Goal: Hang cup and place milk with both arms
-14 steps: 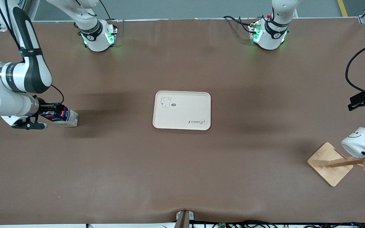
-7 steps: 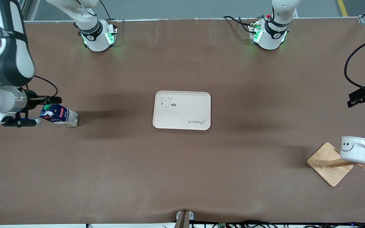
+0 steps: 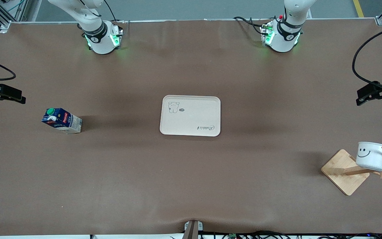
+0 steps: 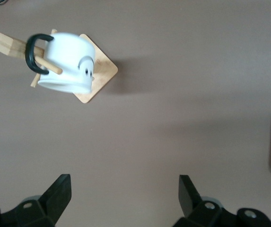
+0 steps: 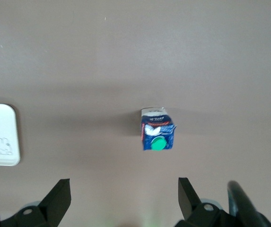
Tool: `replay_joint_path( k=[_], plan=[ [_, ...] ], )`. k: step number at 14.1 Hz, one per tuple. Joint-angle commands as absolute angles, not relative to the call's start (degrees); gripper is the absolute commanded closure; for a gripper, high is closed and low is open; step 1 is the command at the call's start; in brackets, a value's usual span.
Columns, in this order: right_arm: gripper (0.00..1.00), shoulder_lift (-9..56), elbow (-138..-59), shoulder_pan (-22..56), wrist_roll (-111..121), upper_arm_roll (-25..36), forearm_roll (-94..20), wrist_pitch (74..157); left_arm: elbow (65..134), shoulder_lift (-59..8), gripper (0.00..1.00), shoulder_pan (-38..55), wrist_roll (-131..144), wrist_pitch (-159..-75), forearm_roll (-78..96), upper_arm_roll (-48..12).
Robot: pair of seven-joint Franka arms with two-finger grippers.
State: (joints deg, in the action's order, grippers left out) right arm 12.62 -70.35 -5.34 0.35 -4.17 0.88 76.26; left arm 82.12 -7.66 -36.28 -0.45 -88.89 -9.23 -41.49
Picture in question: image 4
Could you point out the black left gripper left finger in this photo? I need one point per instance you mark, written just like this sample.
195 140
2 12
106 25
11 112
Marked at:
50 205

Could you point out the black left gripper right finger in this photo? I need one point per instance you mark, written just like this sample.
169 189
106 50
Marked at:
196 212

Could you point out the wooden cup rack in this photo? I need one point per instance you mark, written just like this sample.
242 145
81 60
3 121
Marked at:
103 71

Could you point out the brown table cover mat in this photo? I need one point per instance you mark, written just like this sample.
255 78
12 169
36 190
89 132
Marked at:
173 94

